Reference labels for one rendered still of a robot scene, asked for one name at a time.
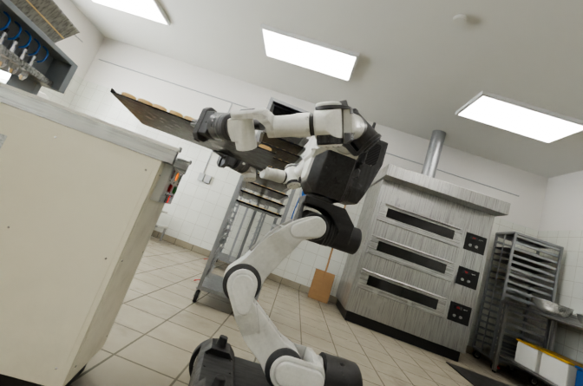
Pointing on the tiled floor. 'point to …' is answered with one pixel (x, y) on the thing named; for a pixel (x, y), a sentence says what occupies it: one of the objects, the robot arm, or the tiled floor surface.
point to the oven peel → (322, 284)
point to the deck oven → (419, 260)
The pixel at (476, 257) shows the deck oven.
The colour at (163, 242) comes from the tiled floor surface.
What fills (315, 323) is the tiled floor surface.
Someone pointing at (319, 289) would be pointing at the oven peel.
